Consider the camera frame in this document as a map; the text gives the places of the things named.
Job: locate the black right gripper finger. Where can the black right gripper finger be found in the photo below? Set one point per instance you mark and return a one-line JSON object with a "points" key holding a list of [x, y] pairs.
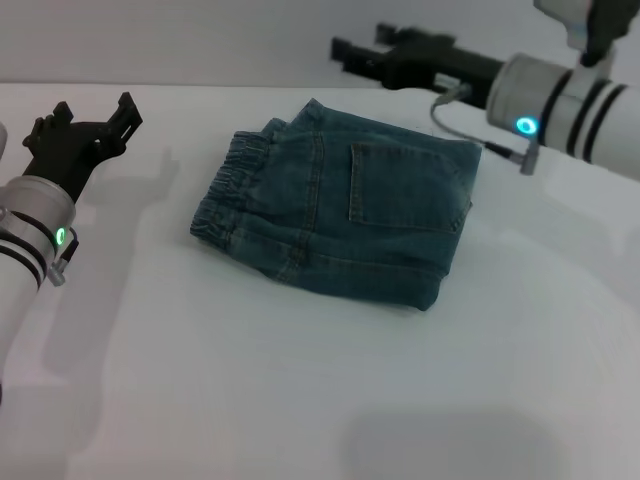
{"points": [[392, 34], [360, 57]]}

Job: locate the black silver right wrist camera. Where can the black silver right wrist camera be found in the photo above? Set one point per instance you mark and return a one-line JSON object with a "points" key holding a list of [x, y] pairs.
{"points": [[595, 25]]}

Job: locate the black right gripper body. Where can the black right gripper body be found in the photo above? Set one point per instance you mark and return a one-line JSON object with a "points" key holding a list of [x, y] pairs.
{"points": [[440, 62]]}

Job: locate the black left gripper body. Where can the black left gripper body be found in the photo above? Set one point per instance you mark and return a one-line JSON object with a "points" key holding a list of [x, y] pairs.
{"points": [[70, 150]]}

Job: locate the blue denim shorts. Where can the blue denim shorts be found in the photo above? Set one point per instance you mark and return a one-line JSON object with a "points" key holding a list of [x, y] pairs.
{"points": [[350, 210]]}

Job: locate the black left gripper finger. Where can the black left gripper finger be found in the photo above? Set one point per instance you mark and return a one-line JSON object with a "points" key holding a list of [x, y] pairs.
{"points": [[55, 117], [126, 116]]}

